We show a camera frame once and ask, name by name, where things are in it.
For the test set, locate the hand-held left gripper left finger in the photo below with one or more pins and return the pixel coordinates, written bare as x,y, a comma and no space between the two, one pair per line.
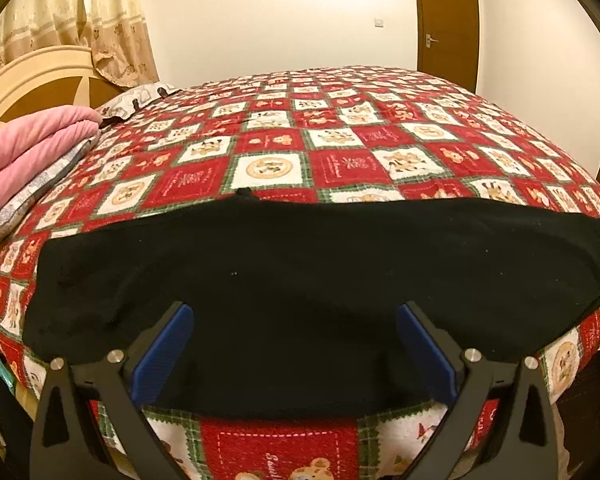
162,350

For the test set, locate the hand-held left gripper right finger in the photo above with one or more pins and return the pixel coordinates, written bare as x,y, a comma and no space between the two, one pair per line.
425,352

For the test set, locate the black pants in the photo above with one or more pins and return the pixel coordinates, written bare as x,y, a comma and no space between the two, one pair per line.
300,290

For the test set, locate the grey patterned pillow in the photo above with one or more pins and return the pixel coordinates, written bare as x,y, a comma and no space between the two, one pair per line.
40,190

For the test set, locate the red checkered printed blanket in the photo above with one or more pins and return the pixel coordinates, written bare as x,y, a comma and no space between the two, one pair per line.
290,150

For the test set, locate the pink folded blanket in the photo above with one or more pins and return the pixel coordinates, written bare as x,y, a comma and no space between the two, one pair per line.
27,150

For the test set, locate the white patterned pillow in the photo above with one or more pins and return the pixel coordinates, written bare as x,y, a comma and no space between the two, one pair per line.
130,100

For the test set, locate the cream wooden headboard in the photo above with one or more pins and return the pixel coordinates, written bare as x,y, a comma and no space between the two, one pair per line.
35,80

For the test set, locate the brown wooden door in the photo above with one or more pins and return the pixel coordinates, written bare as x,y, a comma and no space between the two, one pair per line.
447,15

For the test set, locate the beige patterned curtain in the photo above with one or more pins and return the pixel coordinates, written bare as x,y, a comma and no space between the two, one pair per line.
70,15

